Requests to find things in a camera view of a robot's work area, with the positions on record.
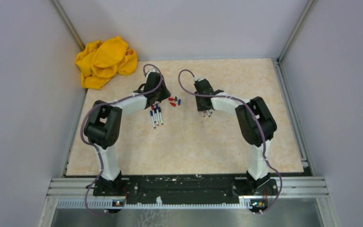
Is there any red capped white marker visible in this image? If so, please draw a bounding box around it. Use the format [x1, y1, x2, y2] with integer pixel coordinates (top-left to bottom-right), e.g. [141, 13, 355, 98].
[151, 106, 159, 126]

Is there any blue capped white marker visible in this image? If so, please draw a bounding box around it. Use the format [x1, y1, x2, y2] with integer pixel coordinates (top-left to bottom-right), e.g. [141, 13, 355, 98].
[150, 110, 156, 129]

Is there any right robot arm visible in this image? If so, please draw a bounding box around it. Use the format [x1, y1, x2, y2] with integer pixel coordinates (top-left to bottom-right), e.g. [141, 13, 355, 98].
[194, 78, 277, 195]

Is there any yellow crumpled cloth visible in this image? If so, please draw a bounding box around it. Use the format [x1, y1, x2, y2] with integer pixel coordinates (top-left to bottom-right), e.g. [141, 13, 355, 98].
[75, 35, 138, 90]

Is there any aluminium frame rail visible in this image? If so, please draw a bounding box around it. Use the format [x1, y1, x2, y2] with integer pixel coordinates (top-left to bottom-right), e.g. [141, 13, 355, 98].
[47, 176, 329, 198]

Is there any slotted cable duct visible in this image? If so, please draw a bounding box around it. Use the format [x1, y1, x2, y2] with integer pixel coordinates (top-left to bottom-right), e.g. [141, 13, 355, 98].
[56, 199, 252, 210]

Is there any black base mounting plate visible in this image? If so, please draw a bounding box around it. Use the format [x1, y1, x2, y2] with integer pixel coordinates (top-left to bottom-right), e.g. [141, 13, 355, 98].
[92, 173, 278, 205]

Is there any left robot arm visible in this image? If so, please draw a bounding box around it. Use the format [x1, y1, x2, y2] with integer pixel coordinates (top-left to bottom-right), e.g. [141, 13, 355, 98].
[81, 69, 171, 196]

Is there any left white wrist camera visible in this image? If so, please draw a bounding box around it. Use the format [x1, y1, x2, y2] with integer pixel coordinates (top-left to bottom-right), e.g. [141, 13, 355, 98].
[143, 69, 155, 75]

